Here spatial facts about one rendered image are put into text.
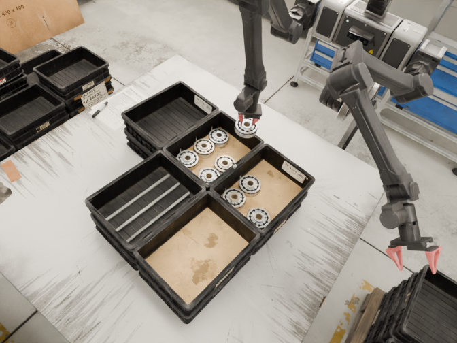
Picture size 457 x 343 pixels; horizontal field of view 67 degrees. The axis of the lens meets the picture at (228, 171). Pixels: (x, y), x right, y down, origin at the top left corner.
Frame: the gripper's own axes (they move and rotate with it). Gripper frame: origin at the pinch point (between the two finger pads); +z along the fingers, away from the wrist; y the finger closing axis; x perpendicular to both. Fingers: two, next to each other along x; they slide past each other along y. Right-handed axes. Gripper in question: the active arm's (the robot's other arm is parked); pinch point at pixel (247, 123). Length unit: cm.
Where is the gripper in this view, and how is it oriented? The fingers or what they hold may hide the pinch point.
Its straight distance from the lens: 155.2
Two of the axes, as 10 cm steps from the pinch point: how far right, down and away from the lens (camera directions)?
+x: -0.3, -8.1, 5.9
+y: 9.9, 0.3, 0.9
